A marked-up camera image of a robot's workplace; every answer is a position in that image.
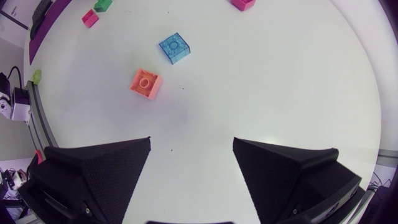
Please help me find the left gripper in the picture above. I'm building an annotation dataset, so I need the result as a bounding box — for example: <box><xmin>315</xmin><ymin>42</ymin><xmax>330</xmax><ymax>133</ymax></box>
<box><xmin>29</xmin><ymin>0</ymin><xmax>53</xmax><ymax>40</ymax></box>

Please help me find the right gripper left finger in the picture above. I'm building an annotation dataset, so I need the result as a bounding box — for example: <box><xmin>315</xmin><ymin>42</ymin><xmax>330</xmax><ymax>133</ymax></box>
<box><xmin>17</xmin><ymin>136</ymin><xmax>152</xmax><ymax>224</ymax></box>

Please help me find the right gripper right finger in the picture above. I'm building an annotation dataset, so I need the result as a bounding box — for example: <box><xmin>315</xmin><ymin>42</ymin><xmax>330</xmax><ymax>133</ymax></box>
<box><xmin>233</xmin><ymin>137</ymin><xmax>363</xmax><ymax>224</ymax></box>

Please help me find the dark mat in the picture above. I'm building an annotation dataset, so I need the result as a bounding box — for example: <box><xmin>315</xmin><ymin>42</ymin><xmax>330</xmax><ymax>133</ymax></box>
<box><xmin>29</xmin><ymin>0</ymin><xmax>73</xmax><ymax>66</ymax></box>

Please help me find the small red toy brick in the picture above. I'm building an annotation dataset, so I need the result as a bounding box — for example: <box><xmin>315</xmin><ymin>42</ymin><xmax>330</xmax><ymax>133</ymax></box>
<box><xmin>81</xmin><ymin>9</ymin><xmax>100</xmax><ymax>29</ymax></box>
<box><xmin>230</xmin><ymin>0</ymin><xmax>257</xmax><ymax>12</ymax></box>

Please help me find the large lime green toy brick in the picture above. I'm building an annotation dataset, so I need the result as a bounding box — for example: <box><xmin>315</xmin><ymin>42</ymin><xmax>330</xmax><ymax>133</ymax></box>
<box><xmin>32</xmin><ymin>68</ymin><xmax>42</xmax><ymax>86</ymax></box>

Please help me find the small green toy brick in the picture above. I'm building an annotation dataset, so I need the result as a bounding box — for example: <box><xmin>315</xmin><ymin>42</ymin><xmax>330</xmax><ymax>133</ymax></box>
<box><xmin>93</xmin><ymin>0</ymin><xmax>113</xmax><ymax>13</ymax></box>

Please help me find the small orange toy brick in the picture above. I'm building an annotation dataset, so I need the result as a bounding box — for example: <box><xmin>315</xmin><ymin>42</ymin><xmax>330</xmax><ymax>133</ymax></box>
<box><xmin>129</xmin><ymin>68</ymin><xmax>164</xmax><ymax>101</ymax></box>

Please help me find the translucent blue toy brick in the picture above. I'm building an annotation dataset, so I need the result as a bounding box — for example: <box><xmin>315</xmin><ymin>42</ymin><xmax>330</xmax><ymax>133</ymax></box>
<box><xmin>159</xmin><ymin>32</ymin><xmax>191</xmax><ymax>65</ymax></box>

